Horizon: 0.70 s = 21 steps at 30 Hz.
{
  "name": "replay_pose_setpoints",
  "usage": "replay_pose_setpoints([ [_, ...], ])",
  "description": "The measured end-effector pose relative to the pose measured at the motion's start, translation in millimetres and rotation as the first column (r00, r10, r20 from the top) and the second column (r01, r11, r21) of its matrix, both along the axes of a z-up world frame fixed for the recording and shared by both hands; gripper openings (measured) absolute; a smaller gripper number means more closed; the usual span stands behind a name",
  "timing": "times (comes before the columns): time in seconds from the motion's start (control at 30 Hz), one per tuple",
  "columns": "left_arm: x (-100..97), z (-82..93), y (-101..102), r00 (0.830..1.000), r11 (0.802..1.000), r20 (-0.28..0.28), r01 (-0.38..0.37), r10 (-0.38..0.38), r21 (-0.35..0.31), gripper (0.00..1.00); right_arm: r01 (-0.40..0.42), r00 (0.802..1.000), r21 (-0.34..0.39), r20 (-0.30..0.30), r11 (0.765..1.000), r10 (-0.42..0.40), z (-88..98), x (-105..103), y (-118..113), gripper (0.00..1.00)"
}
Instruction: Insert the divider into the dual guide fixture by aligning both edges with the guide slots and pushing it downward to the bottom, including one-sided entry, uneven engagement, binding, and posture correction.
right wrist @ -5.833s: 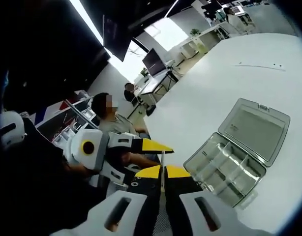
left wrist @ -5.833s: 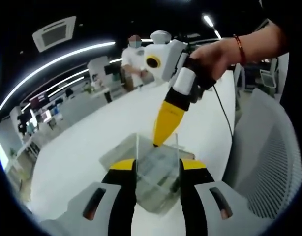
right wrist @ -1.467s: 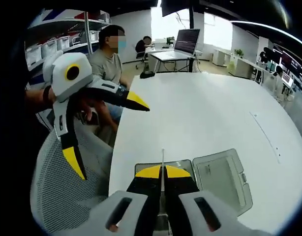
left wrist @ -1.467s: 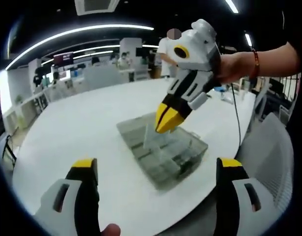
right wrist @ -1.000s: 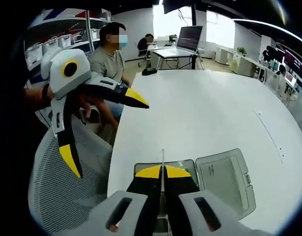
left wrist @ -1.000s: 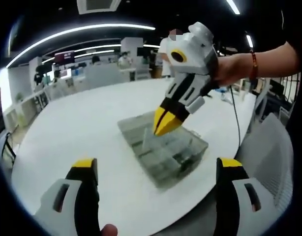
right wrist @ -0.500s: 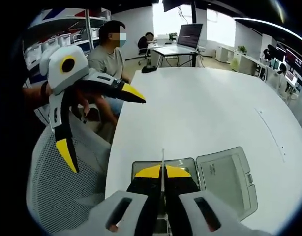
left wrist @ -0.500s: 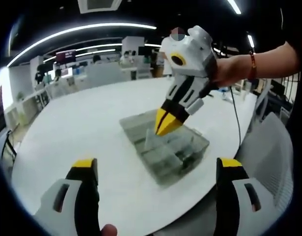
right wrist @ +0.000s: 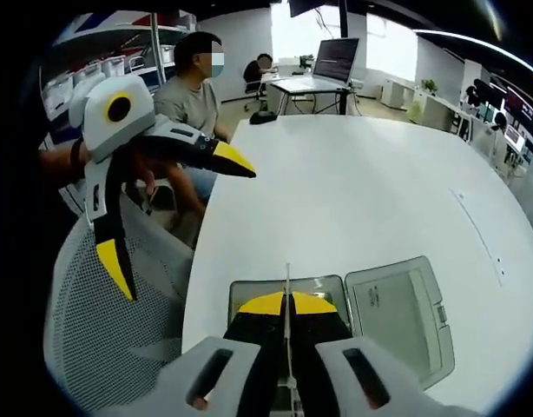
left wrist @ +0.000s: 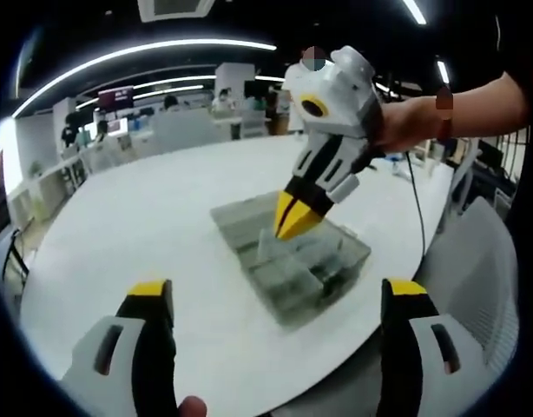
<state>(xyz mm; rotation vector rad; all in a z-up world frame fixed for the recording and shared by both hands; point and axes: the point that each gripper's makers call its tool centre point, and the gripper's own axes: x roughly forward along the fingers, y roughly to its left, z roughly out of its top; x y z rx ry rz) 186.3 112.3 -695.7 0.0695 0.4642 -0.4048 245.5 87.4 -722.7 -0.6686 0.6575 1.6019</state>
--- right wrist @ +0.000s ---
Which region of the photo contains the clear plastic guide fixture box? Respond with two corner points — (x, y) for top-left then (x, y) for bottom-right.
(227, 255), (457, 391)

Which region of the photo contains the person's left hand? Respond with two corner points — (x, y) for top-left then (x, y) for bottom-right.
(124, 147), (181, 197)

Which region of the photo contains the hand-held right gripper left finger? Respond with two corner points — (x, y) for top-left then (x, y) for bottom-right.
(155, 290), (289, 417)

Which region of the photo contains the black hanging display panel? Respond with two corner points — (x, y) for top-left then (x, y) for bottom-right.
(287, 0), (350, 18)

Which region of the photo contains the metal storage shelf rack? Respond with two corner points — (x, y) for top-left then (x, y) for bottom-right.
(43, 11), (199, 121)

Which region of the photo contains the white mesh office chair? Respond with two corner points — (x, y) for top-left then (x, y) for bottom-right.
(43, 190), (197, 412)

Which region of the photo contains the small black case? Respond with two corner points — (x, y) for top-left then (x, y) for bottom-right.
(248, 111), (279, 126)

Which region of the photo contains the open laptop on stand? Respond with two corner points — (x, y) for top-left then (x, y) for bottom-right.
(312, 37), (362, 87)

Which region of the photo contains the long ceiling light strip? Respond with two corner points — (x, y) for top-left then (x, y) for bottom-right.
(412, 28), (533, 74)

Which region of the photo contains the white standing desk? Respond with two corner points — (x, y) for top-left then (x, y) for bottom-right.
(268, 71), (366, 117)

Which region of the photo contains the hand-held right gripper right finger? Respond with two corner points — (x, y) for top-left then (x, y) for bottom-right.
(290, 291), (428, 417)

